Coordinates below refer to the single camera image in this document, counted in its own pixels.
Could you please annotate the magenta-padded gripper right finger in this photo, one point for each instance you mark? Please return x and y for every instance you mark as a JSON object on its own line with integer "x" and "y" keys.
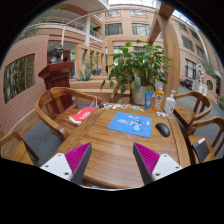
{"x": 156, "y": 164}

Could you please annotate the blue cartoon mouse pad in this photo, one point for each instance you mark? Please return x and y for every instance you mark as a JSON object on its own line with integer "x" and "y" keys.
{"x": 130, "y": 124}

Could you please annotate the blue squeeze tube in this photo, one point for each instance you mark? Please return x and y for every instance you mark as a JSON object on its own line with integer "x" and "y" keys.
{"x": 148, "y": 100}

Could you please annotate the green potted plant white pot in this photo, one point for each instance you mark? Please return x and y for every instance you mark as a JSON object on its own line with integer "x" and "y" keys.
{"x": 138, "y": 71}

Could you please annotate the black notebook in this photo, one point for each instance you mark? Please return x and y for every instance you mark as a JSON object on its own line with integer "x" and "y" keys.
{"x": 201, "y": 150}

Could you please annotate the red-brown wooden pedestal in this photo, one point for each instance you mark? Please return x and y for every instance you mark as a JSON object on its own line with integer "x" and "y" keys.
{"x": 58, "y": 78}

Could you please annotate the dark bust statue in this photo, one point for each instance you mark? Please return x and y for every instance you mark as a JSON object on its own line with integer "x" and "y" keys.
{"x": 57, "y": 55}

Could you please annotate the spiky green agave plant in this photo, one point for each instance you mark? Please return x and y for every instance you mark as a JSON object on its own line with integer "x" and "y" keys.
{"x": 85, "y": 76}

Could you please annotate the wooden armchair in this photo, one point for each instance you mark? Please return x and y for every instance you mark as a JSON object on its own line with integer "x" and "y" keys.
{"x": 186, "y": 115}
{"x": 50, "y": 115}
{"x": 116, "y": 95}
{"x": 196, "y": 140}
{"x": 16, "y": 151}

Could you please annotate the clear plastic packet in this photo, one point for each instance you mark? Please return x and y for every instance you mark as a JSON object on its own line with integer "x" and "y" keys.
{"x": 162, "y": 114}

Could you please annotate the small black fob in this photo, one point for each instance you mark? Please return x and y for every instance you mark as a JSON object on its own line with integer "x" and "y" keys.
{"x": 101, "y": 106}

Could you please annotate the black computer mouse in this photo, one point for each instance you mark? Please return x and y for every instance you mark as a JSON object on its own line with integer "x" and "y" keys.
{"x": 163, "y": 130}

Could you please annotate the white outdoor sculpture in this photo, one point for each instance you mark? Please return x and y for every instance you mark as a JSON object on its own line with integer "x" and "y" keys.
{"x": 201, "y": 80}

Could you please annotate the blue sticker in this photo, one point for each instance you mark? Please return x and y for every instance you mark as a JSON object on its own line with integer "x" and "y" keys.
{"x": 136, "y": 107}

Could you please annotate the orange liquid clear bottle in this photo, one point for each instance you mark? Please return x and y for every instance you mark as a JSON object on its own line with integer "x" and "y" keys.
{"x": 158, "y": 100}

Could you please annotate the white pump bottle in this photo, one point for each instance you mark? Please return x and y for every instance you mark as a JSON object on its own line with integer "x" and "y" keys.
{"x": 169, "y": 105}

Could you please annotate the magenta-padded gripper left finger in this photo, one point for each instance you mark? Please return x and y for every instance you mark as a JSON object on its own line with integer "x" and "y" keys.
{"x": 65, "y": 165}

